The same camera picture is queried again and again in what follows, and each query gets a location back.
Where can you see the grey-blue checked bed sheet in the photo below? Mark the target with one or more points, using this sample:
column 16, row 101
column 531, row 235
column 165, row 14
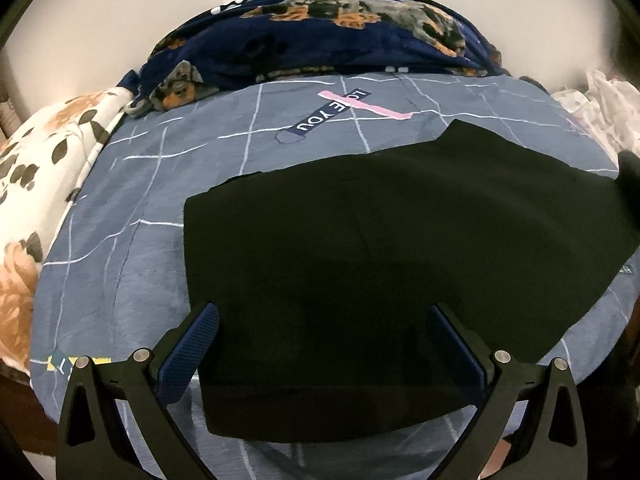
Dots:
column 150, row 200

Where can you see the navy dog-print blanket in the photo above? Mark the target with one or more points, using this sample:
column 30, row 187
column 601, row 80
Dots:
column 320, row 45

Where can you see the black pants with brown lining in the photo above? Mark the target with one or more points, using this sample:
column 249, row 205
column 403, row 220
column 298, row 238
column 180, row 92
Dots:
column 380, row 260

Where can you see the white crumpled cloth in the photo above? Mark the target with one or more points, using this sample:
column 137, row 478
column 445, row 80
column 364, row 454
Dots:
column 602, row 105

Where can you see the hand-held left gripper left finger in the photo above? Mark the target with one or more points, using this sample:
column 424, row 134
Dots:
column 186, row 357

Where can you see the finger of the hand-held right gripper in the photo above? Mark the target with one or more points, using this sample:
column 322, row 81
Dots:
column 631, row 172

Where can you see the white floral blanket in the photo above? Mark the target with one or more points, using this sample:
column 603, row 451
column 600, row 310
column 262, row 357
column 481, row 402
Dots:
column 45, row 160

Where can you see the brown wooden bed frame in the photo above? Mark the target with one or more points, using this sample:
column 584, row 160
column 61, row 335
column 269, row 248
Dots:
column 20, row 405

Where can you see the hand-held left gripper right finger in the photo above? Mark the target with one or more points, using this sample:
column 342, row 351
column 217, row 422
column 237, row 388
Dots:
column 459, row 355

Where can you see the beige patterned curtain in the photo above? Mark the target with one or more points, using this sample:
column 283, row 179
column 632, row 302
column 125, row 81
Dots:
column 6, row 110

